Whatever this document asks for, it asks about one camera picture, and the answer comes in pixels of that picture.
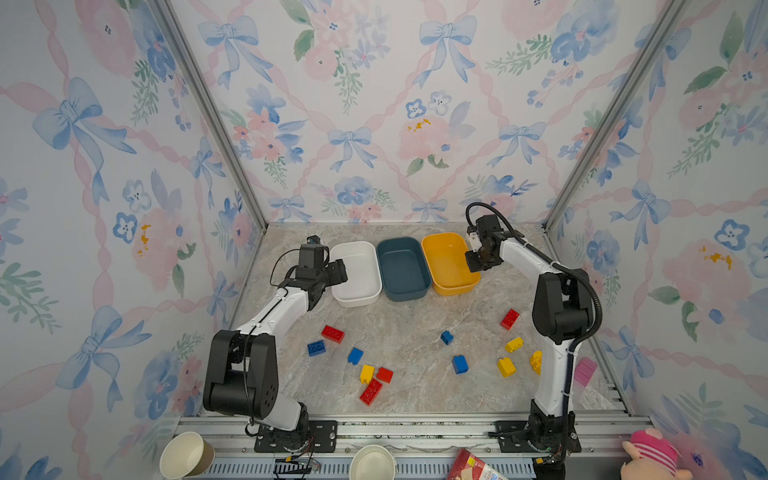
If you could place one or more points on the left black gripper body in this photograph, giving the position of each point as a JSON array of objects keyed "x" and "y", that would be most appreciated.
[{"x": 332, "y": 274}]

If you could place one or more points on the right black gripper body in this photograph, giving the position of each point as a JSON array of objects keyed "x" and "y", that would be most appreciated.
[{"x": 476, "y": 261}]

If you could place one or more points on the yellow plastic container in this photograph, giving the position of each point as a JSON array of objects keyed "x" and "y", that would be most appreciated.
[{"x": 445, "y": 255}]

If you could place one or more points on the white plastic container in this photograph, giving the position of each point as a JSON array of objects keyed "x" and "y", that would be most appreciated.
[{"x": 364, "y": 285}]

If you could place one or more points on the dark blue lego brick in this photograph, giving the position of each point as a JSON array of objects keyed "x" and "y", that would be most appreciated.
[{"x": 316, "y": 348}]

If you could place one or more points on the dark teal plastic container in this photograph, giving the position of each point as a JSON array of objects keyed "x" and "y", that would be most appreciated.
[{"x": 403, "y": 268}]

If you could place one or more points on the small blue lego brick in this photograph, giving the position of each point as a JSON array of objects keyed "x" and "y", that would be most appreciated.
[{"x": 446, "y": 337}]

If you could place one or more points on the yellow lego brick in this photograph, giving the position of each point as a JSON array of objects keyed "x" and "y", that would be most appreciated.
[
  {"x": 514, "y": 345},
  {"x": 506, "y": 367},
  {"x": 367, "y": 374}
]

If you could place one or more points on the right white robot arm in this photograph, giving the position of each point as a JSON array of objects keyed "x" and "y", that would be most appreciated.
[{"x": 565, "y": 312}]

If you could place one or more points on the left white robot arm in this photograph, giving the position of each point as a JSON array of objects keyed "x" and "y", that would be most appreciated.
[{"x": 242, "y": 372}]

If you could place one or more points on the light blue lego brick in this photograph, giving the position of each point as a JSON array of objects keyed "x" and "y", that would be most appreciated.
[{"x": 355, "y": 356}]

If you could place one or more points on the blue lego brick centre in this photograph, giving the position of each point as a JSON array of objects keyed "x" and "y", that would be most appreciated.
[{"x": 460, "y": 364}]

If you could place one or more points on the yellow lego duck piece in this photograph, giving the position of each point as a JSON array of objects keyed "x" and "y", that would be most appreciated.
[{"x": 536, "y": 361}]

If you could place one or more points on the small red lego brick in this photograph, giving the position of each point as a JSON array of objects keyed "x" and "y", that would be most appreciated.
[{"x": 384, "y": 375}]

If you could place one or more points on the long red lego brick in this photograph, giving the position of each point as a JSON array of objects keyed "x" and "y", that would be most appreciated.
[{"x": 371, "y": 392}]

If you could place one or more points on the pink block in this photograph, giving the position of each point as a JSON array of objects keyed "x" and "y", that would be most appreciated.
[{"x": 584, "y": 371}]

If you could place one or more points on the red snack packet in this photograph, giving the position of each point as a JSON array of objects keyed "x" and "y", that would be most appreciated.
[{"x": 467, "y": 466}]

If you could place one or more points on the brown paper cup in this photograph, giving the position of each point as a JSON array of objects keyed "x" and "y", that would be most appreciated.
[{"x": 188, "y": 454}]

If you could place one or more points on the pink plush toy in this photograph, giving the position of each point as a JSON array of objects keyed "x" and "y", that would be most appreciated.
[{"x": 651, "y": 457}]

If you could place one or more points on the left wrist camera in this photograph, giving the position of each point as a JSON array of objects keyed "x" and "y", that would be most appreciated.
[{"x": 313, "y": 254}]

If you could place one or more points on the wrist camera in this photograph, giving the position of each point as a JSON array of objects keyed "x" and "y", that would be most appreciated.
[
  {"x": 488, "y": 226},
  {"x": 313, "y": 254}
]

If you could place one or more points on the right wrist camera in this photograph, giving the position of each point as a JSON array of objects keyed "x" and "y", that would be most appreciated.
[{"x": 488, "y": 226}]

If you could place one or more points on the aluminium corner post left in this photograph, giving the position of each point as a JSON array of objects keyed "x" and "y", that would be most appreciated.
[{"x": 179, "y": 45}]

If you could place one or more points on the aluminium corner post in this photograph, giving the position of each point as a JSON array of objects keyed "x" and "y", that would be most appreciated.
[
  {"x": 640, "y": 68},
  {"x": 179, "y": 45}
]

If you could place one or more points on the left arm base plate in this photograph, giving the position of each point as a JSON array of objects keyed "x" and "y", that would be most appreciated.
[{"x": 310, "y": 436}]

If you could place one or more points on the aluminium front rail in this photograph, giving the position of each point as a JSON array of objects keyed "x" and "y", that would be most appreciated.
[{"x": 599, "y": 433}]

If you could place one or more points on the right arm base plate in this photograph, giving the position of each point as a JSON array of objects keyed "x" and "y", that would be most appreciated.
[{"x": 534, "y": 436}]

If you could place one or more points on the aluminium corner post right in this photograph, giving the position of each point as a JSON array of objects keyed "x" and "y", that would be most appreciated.
[{"x": 640, "y": 68}]

